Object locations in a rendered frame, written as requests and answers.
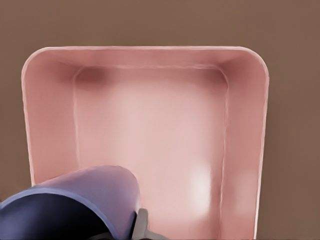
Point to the pink plastic box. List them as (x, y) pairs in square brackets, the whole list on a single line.
[(160, 120)]

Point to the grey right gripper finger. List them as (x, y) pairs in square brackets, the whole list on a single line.
[(142, 226)]

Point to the purple cup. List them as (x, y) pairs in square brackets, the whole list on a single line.
[(82, 195)]

